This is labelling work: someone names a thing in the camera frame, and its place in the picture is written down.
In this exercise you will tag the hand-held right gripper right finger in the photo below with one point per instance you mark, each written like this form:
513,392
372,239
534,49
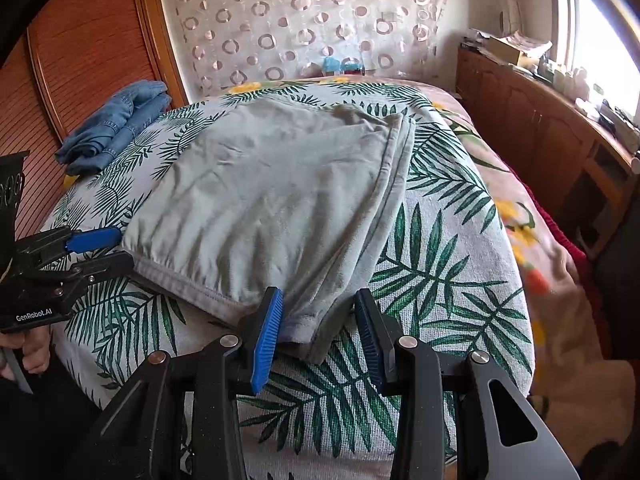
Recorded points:
371,345

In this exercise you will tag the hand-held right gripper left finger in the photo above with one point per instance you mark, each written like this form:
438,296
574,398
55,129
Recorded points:
266,340

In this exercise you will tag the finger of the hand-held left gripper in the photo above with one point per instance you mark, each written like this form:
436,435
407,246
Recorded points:
95,239
105,266

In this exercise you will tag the grey pants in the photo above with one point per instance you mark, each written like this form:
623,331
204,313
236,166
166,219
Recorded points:
260,200

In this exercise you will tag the person's left hand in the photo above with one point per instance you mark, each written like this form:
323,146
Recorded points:
35,355

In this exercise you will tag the leaf print blanket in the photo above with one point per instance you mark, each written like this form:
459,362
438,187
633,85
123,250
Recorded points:
435,280

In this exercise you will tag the folded blue jeans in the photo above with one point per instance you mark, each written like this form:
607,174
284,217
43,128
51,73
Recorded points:
115,125

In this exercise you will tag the floral blanket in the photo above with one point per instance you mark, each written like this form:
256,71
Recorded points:
545,270

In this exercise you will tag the wooden headboard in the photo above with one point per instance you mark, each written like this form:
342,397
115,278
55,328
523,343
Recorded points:
90,35

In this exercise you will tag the red cloth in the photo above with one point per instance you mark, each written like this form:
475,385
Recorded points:
570,240

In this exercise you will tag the long wooden cabinet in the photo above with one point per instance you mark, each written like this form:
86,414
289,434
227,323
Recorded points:
540,125

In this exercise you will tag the circle pattern curtain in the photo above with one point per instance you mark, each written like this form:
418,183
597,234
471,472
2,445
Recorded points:
300,20

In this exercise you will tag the cardboard box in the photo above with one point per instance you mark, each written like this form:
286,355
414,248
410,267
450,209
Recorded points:
505,50

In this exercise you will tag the white plastic jug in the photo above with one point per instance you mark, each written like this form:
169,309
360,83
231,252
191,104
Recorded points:
581,82

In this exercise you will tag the stack of papers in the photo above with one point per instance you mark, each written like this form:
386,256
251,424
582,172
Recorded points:
530,42

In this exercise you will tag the window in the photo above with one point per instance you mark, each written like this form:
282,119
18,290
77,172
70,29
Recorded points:
595,35

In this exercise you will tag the wall socket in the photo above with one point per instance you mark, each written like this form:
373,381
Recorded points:
389,15

